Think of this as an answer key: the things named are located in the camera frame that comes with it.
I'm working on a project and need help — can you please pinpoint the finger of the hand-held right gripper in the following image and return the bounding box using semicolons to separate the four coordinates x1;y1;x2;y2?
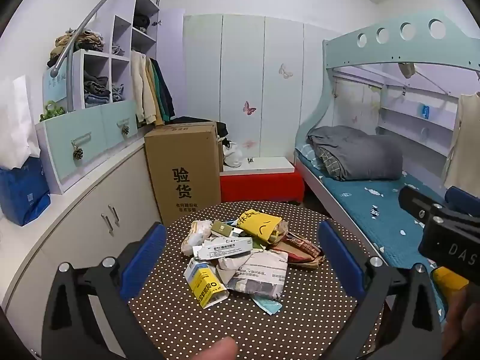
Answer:
445;186;480;216
398;187;444;229

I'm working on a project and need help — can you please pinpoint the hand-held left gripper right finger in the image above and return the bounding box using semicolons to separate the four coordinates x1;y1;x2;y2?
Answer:
317;220;445;360

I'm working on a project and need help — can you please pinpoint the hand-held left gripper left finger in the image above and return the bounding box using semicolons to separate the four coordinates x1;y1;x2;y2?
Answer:
41;222;167;360

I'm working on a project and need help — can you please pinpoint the red striped packet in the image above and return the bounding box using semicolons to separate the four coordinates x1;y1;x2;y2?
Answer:
275;230;326;271

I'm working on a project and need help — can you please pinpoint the white orange plastic bag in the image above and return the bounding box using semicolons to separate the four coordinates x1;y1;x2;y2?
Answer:
181;220;214;256

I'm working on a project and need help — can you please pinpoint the tan paper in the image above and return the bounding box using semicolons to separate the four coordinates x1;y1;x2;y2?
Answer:
271;221;290;244

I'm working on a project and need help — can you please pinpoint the yellow blue medicine box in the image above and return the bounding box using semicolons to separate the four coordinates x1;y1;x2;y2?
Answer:
184;258;229;309

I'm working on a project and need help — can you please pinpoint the white printed paper bag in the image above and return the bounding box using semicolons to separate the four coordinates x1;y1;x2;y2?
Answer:
217;249;289;302

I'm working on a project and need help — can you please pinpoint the long white medicine box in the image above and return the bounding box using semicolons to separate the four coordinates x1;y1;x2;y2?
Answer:
193;237;253;260

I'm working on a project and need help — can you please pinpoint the olive green small box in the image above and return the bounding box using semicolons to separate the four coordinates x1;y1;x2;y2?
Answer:
210;220;235;238

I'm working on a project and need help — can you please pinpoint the yellow paper bag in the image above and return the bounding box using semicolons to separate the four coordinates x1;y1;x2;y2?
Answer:
237;209;283;247

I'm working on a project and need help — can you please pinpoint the person's right hand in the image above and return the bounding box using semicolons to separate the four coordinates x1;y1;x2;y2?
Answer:
442;289;480;360

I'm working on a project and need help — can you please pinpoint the person's left hand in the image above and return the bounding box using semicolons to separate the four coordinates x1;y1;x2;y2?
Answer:
188;336;238;360

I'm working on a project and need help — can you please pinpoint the cream hanging garment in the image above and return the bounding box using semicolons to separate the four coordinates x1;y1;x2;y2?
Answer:
442;92;480;198

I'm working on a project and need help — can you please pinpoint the teal patterned bed sheet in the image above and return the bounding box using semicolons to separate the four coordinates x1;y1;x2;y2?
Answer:
294;146;452;272

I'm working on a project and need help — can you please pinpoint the brown dotted tablecloth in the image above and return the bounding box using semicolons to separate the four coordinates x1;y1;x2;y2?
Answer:
127;200;386;360

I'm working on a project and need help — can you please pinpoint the grey duvet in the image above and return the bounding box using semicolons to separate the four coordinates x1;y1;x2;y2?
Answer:
307;125;404;182

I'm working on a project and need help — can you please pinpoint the beige low cabinet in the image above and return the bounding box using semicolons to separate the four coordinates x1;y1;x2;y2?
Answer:
0;135;168;347

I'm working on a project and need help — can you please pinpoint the white bed shelf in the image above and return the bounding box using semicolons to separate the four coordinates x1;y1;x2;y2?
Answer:
379;105;457;157

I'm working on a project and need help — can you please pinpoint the red ottoman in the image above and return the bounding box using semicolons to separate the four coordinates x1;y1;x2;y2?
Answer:
219;170;304;205

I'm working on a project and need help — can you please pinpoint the blue plaid pillow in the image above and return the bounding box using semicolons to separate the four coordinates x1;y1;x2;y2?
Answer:
298;143;325;170

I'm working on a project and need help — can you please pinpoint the tall cardboard box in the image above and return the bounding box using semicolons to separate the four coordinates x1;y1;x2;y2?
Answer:
144;122;223;226

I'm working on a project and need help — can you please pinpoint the white board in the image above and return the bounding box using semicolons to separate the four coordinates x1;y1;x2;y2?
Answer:
221;156;297;175

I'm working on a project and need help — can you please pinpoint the light green drawer unit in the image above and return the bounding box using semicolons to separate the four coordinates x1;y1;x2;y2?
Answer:
35;99;139;195

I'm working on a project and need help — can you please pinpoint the blue bag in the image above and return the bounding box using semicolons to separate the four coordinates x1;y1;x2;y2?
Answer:
0;157;52;227

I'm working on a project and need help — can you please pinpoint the black cloth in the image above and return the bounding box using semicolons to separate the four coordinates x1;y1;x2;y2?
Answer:
169;116;229;139

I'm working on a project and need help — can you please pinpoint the green hanging garment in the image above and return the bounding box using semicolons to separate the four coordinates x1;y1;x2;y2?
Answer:
148;58;168;120

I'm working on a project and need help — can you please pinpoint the dark hanging garment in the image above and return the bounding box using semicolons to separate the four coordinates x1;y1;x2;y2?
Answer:
152;58;176;119

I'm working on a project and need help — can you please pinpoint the cream hanging jacket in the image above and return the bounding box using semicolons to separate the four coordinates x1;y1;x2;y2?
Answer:
130;50;158;125

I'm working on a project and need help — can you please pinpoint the green plant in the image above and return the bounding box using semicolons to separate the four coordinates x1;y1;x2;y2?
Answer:
39;100;68;123

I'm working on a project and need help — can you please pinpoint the dark folded clothes stack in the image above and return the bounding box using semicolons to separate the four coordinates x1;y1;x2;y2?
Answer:
83;70;110;108

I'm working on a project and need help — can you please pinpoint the light blue paper sign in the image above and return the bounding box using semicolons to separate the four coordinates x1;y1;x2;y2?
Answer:
42;70;72;113

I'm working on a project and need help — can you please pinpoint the white cubby shelf unit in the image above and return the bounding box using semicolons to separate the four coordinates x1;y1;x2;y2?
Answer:
69;0;164;112

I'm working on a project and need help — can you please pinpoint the white wardrobe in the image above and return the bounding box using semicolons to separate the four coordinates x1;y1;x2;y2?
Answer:
183;14;331;158

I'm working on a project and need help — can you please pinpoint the pile of brown clothes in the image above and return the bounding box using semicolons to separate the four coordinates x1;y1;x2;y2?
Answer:
46;29;104;68

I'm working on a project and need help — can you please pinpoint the light green bunk bed frame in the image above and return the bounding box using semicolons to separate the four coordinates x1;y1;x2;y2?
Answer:
292;7;480;269

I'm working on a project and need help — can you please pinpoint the curved metal rail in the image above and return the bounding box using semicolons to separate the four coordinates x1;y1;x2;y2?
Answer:
50;0;166;78

